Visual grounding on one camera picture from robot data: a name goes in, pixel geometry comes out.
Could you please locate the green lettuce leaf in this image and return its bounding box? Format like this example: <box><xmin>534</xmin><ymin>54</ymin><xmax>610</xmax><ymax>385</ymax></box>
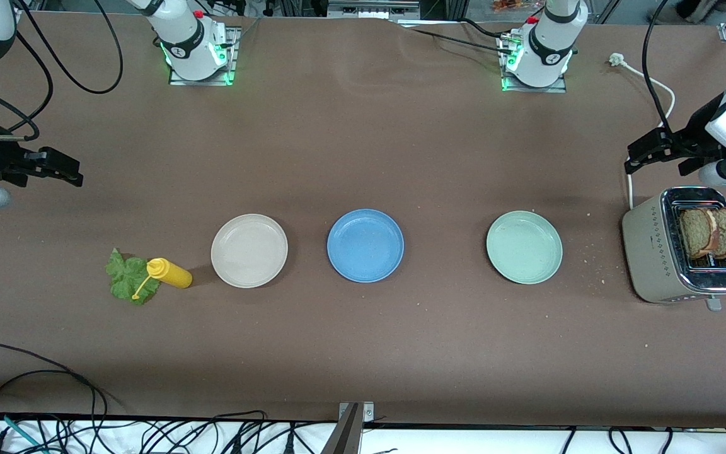
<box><xmin>106</xmin><ymin>248</ymin><xmax>162</xmax><ymax>306</ymax></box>

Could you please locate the yellow mustard squeeze bottle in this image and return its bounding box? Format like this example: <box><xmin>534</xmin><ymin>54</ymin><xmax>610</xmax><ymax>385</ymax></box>
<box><xmin>132</xmin><ymin>257</ymin><xmax>193</xmax><ymax>301</ymax></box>

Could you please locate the pale green round plate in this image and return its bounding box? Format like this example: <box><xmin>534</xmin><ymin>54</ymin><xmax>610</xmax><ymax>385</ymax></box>
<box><xmin>486</xmin><ymin>211</ymin><xmax>563</xmax><ymax>285</ymax></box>

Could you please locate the beige round plate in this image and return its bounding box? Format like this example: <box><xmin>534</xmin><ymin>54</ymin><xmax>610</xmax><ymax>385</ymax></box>
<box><xmin>210</xmin><ymin>214</ymin><xmax>289</xmax><ymax>289</ymax></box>

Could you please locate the blue round plate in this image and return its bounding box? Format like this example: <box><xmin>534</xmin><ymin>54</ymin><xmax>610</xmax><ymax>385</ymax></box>
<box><xmin>327</xmin><ymin>209</ymin><xmax>405</xmax><ymax>283</ymax></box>

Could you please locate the silver two-slot toaster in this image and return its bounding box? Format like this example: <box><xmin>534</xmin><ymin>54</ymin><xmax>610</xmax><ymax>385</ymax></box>
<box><xmin>621</xmin><ymin>187</ymin><xmax>726</xmax><ymax>311</ymax></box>

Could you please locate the orange food packet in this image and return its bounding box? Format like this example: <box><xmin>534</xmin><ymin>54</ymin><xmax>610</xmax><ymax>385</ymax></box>
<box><xmin>492</xmin><ymin>0</ymin><xmax>543</xmax><ymax>13</ymax></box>

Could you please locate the grey power strip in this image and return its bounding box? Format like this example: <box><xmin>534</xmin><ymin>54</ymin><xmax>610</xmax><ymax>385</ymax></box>
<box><xmin>327</xmin><ymin>0</ymin><xmax>420</xmax><ymax>18</ymax></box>

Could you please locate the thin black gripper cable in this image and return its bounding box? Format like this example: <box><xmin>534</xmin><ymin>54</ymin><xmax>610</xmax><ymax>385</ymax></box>
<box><xmin>0</xmin><ymin>32</ymin><xmax>55</xmax><ymax>142</ymax></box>

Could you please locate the white toaster power cable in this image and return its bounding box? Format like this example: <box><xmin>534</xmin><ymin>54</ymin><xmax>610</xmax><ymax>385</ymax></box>
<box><xmin>609</xmin><ymin>53</ymin><xmax>677</xmax><ymax>210</ymax></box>

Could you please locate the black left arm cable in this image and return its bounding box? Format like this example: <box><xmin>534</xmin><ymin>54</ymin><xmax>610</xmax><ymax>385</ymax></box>
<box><xmin>642</xmin><ymin>0</ymin><xmax>676</xmax><ymax>134</ymax></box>

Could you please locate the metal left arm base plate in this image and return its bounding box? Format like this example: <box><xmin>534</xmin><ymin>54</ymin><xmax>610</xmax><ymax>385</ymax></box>
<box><xmin>500</xmin><ymin>32</ymin><xmax>568</xmax><ymax>93</ymax></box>

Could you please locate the black right arm loop cable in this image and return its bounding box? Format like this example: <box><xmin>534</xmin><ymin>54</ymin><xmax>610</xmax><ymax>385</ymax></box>
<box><xmin>15</xmin><ymin>0</ymin><xmax>124</xmax><ymax>95</ymax></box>

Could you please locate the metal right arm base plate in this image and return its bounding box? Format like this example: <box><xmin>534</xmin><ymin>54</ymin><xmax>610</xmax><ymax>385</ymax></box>
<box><xmin>169</xmin><ymin>26</ymin><xmax>239</xmax><ymax>86</ymax></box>

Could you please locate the black base cable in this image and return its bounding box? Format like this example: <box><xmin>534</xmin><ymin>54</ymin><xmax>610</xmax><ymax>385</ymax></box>
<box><xmin>410</xmin><ymin>26</ymin><xmax>515</xmax><ymax>56</ymax></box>

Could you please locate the teal cable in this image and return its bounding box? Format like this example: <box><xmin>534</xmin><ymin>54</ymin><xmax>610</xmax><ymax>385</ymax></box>
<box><xmin>0</xmin><ymin>410</ymin><xmax>45</xmax><ymax>454</ymax></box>

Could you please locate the metal table edge bracket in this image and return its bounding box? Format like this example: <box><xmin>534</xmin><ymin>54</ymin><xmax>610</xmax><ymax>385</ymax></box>
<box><xmin>321</xmin><ymin>402</ymin><xmax>376</xmax><ymax>454</ymax></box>

